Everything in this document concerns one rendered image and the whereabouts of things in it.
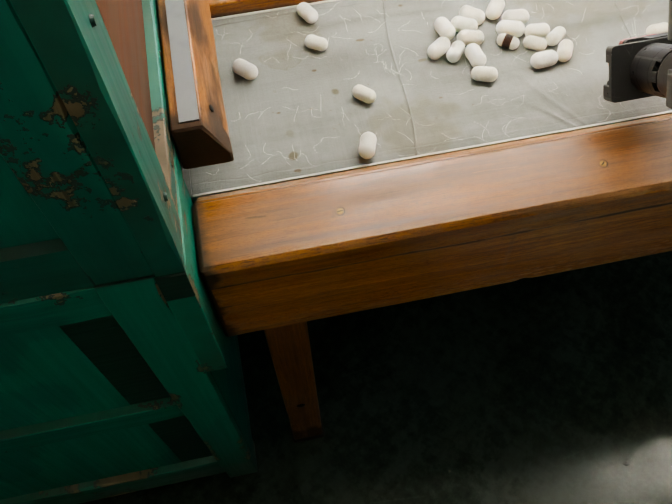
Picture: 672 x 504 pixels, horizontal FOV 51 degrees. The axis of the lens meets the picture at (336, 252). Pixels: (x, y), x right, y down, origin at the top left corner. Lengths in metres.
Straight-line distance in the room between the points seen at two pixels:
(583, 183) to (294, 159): 0.34
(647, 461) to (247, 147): 1.05
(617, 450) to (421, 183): 0.90
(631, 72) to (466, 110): 0.20
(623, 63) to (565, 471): 0.88
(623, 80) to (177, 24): 0.52
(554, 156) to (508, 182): 0.07
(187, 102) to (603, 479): 1.11
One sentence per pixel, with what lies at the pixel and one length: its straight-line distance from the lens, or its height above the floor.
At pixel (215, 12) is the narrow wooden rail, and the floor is 0.75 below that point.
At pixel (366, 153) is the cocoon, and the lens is 0.85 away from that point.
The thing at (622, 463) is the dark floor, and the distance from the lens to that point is 1.56.
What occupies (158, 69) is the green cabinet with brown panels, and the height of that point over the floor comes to 0.87.
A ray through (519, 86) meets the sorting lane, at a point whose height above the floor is 0.74.
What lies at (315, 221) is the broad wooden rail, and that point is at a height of 0.76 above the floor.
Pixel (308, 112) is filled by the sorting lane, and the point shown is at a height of 0.74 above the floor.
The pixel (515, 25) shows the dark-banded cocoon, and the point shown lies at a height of 0.76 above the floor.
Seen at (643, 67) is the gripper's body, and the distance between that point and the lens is 0.87.
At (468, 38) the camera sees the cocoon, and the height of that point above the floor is 0.76.
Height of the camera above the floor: 1.43
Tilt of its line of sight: 60 degrees down
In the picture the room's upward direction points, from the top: 3 degrees counter-clockwise
